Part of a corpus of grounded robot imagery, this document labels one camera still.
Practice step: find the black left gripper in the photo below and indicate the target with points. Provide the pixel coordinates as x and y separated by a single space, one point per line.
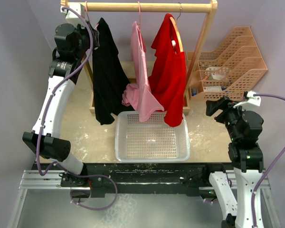
80 29

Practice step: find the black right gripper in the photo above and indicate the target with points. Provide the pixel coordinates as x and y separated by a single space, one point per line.
224 103

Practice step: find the pink wire hanger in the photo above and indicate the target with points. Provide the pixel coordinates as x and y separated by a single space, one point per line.
139 12
86 10

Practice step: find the black t shirt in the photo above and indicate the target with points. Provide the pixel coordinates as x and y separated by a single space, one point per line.
109 79

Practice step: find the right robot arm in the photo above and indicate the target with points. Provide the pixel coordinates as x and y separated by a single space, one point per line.
244 127

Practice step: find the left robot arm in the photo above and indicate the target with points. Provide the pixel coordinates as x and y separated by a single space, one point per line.
74 44

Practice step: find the red t shirt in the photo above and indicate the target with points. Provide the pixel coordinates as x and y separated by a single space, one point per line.
168 78

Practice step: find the pink t shirt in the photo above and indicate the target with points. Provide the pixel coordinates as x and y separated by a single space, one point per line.
138 94

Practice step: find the wooden hanger with metal hook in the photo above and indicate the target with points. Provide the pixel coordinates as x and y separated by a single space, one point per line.
174 23

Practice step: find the white box with red logo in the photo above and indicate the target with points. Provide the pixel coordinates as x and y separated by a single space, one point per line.
212 89

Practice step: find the peach plastic file organizer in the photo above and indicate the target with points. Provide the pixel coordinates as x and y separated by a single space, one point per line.
236 65

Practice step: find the wooden clothes rack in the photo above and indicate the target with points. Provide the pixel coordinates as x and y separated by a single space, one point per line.
209 9

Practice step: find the white plastic basket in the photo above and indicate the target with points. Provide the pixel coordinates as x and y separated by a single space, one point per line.
152 141

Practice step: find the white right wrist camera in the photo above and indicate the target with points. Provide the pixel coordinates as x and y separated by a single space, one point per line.
250 101

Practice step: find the aluminium rail frame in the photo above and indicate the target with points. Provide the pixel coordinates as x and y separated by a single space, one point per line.
190 179

